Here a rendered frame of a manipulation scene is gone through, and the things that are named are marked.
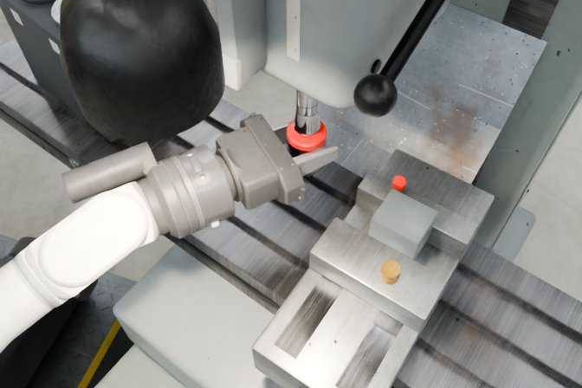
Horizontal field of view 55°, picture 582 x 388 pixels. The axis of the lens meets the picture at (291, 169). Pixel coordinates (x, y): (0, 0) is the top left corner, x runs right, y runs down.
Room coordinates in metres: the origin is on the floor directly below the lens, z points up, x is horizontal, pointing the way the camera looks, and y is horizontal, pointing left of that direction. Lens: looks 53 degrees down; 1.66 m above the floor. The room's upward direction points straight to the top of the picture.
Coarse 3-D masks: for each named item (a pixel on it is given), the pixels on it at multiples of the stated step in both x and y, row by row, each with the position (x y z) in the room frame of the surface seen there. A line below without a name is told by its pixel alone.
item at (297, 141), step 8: (288, 128) 0.43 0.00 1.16; (320, 128) 0.43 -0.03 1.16; (288, 136) 0.42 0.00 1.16; (296, 136) 0.42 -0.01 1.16; (312, 136) 0.42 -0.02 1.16; (320, 136) 0.42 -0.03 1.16; (296, 144) 0.41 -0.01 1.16; (304, 144) 0.41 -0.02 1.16; (312, 144) 0.41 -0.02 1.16; (320, 144) 0.41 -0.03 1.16
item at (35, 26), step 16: (0, 0) 0.71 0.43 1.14; (16, 0) 0.69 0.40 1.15; (32, 0) 0.68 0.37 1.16; (48, 0) 0.68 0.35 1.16; (16, 16) 0.68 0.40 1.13; (32, 16) 0.65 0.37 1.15; (48, 16) 0.65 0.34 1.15; (16, 32) 0.71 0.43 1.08; (32, 32) 0.66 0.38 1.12; (48, 32) 0.62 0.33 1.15; (32, 48) 0.68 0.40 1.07; (48, 48) 0.63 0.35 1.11; (32, 64) 0.71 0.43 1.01; (48, 64) 0.65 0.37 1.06; (48, 80) 0.68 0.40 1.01; (64, 80) 0.63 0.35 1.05; (64, 96) 0.65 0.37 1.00; (80, 112) 0.62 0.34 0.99; (96, 128) 0.60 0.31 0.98
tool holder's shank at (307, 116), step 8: (296, 96) 0.43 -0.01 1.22; (304, 96) 0.42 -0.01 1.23; (296, 104) 0.43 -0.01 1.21; (304, 104) 0.42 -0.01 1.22; (312, 104) 0.42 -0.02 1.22; (296, 112) 0.43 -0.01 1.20; (304, 112) 0.42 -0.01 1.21; (312, 112) 0.42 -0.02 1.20; (296, 120) 0.42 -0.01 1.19; (304, 120) 0.42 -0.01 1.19; (312, 120) 0.42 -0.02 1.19; (296, 128) 0.42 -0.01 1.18; (304, 128) 0.42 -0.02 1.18; (312, 128) 0.42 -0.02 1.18; (304, 136) 0.42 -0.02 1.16
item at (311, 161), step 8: (312, 152) 0.41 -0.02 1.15; (320, 152) 0.41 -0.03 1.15; (328, 152) 0.41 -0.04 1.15; (336, 152) 0.41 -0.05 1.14; (296, 160) 0.39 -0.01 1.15; (304, 160) 0.39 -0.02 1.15; (312, 160) 0.40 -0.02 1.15; (320, 160) 0.40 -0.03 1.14; (328, 160) 0.41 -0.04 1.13; (304, 168) 0.39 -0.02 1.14; (312, 168) 0.40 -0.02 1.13
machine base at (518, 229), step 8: (520, 208) 0.95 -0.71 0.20; (512, 216) 0.93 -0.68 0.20; (520, 216) 0.93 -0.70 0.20; (528, 216) 0.93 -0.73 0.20; (512, 224) 0.89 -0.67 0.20; (520, 224) 0.89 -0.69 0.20; (528, 224) 0.90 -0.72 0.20; (504, 232) 0.87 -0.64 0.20; (512, 232) 0.87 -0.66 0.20; (520, 232) 0.87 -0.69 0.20; (528, 232) 0.88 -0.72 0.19; (504, 240) 0.84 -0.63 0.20; (512, 240) 0.84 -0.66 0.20; (520, 240) 0.84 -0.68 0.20; (496, 248) 0.81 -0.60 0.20; (504, 248) 0.81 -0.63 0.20; (512, 248) 0.81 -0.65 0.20; (520, 248) 0.82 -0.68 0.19; (504, 256) 0.79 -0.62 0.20; (512, 256) 0.79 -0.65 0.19
